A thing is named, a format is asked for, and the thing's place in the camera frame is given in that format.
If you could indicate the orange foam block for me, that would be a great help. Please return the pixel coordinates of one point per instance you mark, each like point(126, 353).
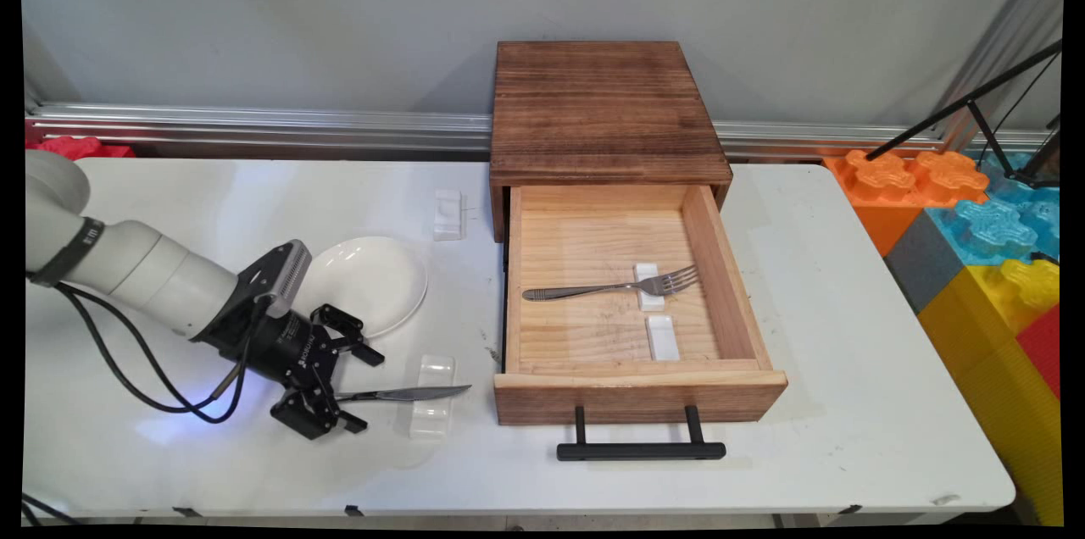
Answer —
point(890, 183)

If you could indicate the steel fork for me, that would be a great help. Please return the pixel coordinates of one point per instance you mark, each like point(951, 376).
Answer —
point(593, 291)

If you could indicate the dark wooden cabinet box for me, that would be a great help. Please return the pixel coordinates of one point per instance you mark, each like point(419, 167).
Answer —
point(602, 107)

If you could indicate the black table clip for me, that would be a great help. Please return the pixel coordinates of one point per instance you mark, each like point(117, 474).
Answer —
point(353, 510)
point(186, 512)
point(848, 509)

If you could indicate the blue foam block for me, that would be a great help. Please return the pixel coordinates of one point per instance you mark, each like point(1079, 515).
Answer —
point(992, 225)

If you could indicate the steel serrated table knife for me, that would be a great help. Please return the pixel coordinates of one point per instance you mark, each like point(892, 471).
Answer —
point(407, 393)

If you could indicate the small red foam block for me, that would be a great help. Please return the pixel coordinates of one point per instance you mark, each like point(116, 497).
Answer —
point(76, 147)

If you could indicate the white ceramic cutlery rest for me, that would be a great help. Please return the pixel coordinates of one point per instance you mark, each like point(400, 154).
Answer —
point(646, 270)
point(447, 217)
point(432, 420)
point(663, 340)

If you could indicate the yellow foam block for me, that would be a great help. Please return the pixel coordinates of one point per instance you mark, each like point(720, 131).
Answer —
point(975, 352)

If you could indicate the white round plate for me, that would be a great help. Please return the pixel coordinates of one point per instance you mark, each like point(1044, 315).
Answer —
point(373, 280)

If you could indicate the slanted aluminium post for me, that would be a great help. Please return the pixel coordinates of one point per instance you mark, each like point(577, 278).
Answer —
point(1017, 22)

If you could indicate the black tripod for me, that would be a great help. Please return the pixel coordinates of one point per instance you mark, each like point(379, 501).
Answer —
point(958, 107)

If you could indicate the aluminium rail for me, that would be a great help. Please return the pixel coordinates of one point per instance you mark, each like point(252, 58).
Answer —
point(254, 128)

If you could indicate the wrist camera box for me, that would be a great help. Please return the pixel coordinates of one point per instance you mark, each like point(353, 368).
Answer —
point(284, 272)

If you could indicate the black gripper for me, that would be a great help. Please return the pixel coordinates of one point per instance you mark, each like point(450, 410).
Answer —
point(288, 352)

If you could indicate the grey foam block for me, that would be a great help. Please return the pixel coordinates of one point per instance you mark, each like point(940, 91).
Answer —
point(924, 263)

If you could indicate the large red foam block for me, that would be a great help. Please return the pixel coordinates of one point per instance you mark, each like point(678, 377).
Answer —
point(1043, 348)

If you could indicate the light wooden drawer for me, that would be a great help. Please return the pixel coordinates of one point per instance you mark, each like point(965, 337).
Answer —
point(576, 336)

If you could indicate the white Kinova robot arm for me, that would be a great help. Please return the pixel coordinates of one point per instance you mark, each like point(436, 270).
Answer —
point(127, 263)

